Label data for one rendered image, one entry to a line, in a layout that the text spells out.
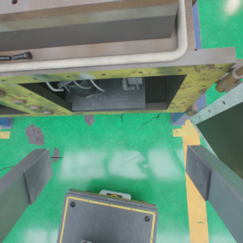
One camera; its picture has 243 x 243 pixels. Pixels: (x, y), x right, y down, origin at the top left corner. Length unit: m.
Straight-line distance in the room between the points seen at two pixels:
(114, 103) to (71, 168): 1.02
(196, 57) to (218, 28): 1.66
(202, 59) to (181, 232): 1.53
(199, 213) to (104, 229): 0.81
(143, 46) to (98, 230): 1.28
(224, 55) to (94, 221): 1.30
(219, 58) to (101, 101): 0.62
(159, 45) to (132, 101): 0.48
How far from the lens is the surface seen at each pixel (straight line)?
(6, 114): 1.24
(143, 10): 0.42
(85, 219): 1.49
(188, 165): 0.17
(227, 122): 0.70
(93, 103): 0.96
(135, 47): 0.49
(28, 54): 0.57
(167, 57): 0.46
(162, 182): 1.68
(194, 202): 1.76
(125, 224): 1.44
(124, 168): 1.67
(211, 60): 0.50
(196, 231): 1.84
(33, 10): 0.46
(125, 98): 0.93
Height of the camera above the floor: 1.65
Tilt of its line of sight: 79 degrees down
